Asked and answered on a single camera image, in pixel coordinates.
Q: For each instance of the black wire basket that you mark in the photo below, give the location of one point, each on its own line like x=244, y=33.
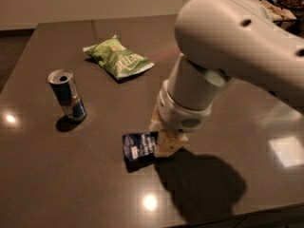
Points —
x=296, y=28

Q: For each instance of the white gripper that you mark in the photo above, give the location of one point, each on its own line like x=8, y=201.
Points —
x=177, y=115

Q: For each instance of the packets in wire basket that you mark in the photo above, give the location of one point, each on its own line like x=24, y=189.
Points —
x=281, y=17

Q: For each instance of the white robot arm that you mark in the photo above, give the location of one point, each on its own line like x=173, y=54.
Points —
x=220, y=40

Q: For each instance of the redbull can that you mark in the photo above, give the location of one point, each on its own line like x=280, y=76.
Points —
x=64, y=87

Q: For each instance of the blue rxbar blueberry wrapper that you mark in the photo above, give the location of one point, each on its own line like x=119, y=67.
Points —
x=139, y=145

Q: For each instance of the green kettle chips bag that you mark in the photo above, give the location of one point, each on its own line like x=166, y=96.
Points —
x=117, y=60

